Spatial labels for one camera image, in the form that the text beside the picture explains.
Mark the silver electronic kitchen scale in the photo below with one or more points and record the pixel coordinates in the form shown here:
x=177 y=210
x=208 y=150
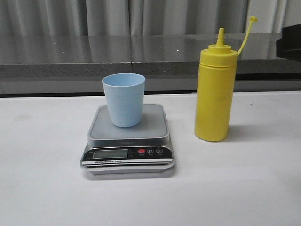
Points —
x=143 y=148

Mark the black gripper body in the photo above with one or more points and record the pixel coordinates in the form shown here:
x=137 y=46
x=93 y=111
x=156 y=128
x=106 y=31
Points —
x=289 y=46

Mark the yellow squeeze bottle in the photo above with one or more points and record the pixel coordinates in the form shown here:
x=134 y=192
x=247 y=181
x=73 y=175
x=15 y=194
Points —
x=216 y=78

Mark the grey stone counter ledge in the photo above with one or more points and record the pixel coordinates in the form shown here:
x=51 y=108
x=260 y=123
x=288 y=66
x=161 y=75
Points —
x=76 y=65

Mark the grey pleated curtain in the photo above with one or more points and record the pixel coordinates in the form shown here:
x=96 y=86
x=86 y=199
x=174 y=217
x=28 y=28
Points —
x=143 y=17

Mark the light blue plastic cup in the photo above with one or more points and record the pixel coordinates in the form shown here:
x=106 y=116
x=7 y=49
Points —
x=124 y=94

